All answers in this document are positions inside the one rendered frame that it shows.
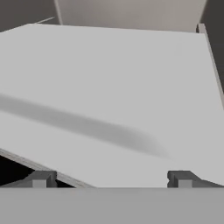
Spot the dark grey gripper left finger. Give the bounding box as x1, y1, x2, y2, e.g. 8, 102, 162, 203
0, 170, 58, 188

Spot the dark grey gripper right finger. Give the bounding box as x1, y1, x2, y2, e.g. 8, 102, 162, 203
166, 170, 224, 188

